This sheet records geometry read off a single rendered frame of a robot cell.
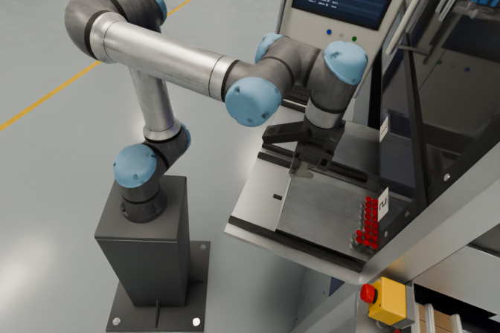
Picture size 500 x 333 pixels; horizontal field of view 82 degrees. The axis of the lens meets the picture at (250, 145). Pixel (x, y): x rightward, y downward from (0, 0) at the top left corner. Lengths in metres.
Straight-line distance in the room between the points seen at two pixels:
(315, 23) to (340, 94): 0.97
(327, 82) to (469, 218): 0.33
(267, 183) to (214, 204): 1.00
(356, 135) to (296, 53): 0.81
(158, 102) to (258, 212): 0.44
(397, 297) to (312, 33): 1.15
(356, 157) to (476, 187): 0.67
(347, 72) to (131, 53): 0.37
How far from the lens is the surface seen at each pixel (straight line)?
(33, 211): 2.18
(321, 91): 0.55
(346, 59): 0.51
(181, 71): 0.50
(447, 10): 0.88
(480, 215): 0.62
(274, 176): 1.02
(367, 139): 1.30
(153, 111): 0.85
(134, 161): 0.87
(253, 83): 0.43
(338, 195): 1.04
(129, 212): 0.99
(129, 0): 0.71
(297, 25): 1.51
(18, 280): 1.99
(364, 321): 0.90
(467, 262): 0.74
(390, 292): 0.78
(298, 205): 0.97
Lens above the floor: 1.67
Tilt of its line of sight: 46 degrees down
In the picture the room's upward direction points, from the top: 11 degrees clockwise
